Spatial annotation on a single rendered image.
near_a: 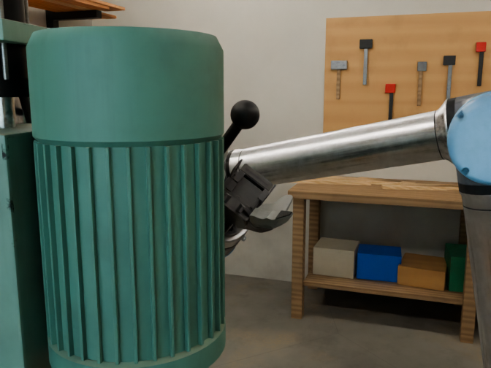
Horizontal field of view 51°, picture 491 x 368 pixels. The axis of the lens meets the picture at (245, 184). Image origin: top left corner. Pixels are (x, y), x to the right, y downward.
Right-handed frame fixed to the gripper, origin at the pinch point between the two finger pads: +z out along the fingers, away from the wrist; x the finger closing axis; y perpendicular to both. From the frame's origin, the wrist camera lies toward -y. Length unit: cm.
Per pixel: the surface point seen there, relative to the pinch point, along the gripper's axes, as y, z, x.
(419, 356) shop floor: 77, -206, 125
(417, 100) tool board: 219, -198, 44
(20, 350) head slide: -32.3, 10.2, -6.1
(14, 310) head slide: -30.0, 12.2, -8.6
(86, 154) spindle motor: -17.9, 24.6, -10.0
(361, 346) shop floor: 67, -223, 100
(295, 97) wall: 191, -240, -23
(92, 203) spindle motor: -20.2, 22.5, -7.5
